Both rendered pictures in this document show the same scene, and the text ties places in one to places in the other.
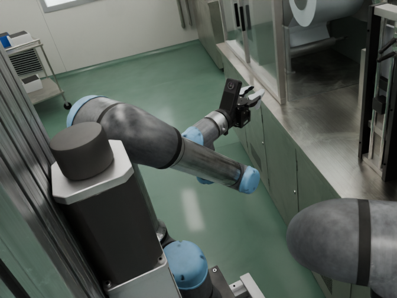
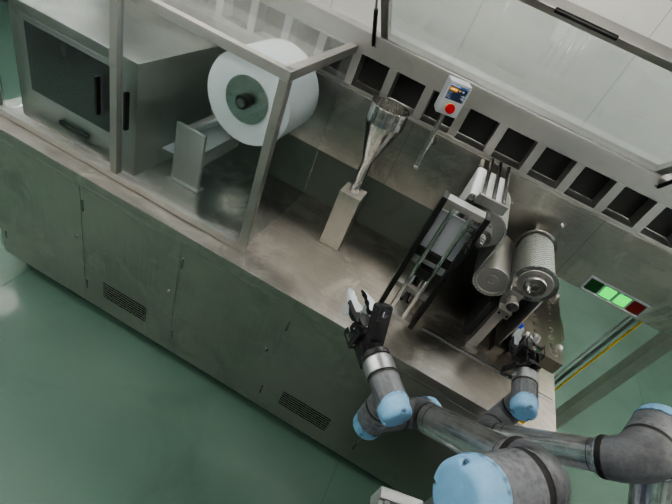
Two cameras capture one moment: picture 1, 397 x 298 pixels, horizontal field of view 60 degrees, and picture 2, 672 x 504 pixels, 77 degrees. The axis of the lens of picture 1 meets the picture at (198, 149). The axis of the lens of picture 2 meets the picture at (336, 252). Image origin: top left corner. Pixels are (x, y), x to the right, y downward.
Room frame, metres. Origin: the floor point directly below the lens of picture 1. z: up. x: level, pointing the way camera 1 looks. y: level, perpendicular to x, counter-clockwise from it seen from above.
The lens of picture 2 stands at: (1.00, 0.63, 2.02)
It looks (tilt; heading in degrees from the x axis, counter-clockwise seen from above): 39 degrees down; 280
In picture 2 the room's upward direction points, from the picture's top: 25 degrees clockwise
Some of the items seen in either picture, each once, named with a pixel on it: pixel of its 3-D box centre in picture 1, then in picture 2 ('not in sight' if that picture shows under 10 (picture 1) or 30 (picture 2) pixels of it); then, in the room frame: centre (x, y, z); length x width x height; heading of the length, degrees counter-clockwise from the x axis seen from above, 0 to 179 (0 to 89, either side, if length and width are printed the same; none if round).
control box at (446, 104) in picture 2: not in sight; (452, 98); (1.12, -0.73, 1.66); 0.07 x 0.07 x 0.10; 22
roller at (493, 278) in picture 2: not in sight; (494, 262); (0.69, -0.84, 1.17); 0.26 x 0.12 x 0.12; 93
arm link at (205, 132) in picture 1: (198, 138); (389, 397); (0.86, -0.01, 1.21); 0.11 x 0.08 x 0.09; 131
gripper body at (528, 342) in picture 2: not in sight; (527, 358); (0.50, -0.51, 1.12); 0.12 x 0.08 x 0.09; 93
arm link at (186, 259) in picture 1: (184, 271); not in sight; (0.60, 0.11, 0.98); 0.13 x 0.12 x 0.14; 41
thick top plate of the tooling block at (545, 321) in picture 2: not in sight; (538, 323); (0.40, -0.90, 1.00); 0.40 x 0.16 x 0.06; 93
